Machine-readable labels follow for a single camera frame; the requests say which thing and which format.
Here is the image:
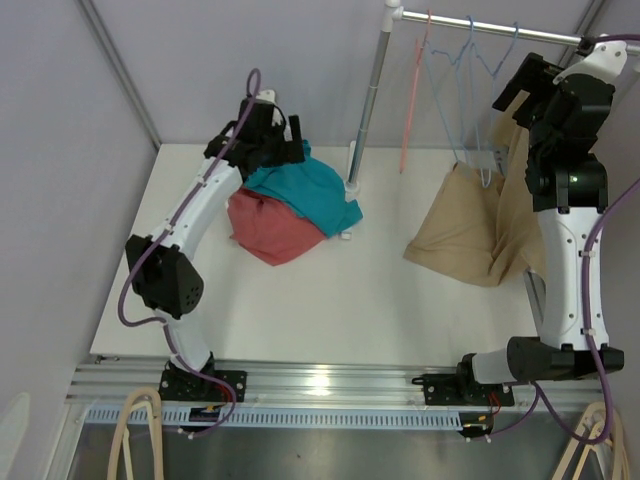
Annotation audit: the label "beige t shirt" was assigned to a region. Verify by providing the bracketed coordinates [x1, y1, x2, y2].
[404, 92, 547, 287]

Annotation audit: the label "blue hanger with beige shirt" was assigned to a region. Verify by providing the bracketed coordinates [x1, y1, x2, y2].
[467, 16, 519, 189]

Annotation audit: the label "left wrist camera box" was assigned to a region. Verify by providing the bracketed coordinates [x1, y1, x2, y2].
[257, 89, 283, 125]

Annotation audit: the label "teal t shirt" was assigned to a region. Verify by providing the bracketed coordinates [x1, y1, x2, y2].
[244, 140, 363, 238]

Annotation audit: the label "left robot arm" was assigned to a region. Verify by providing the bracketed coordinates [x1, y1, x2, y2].
[117, 89, 304, 403]

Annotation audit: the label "pink wire hanger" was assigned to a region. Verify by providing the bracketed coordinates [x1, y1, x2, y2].
[399, 19, 431, 174]

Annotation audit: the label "beige tubes lower right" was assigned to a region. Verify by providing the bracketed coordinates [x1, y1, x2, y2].
[550, 401, 632, 480]

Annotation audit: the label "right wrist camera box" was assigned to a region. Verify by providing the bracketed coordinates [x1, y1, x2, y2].
[553, 40, 627, 85]

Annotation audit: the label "white slotted cable duct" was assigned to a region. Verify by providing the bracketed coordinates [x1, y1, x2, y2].
[84, 405, 463, 431]

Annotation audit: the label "metal clothes rack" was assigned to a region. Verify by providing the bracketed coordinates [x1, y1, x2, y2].
[341, 0, 640, 243]

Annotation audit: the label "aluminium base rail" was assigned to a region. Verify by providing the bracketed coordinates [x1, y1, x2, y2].
[64, 355, 601, 414]

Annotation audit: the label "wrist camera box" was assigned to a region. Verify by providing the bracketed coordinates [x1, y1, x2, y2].
[553, 40, 627, 85]
[257, 89, 283, 125]

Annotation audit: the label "beige tubes lower left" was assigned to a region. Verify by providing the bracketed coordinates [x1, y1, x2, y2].
[107, 387, 164, 480]

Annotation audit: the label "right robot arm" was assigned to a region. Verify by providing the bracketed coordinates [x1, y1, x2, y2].
[455, 41, 627, 405]

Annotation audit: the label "beige tubes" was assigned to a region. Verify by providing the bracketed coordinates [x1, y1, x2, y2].
[107, 387, 164, 480]
[550, 401, 632, 480]

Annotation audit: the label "blue hanger with teal shirt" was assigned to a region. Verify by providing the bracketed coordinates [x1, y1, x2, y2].
[423, 21, 473, 166]

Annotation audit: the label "red t shirt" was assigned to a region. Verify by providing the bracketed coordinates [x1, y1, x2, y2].
[227, 188, 327, 266]

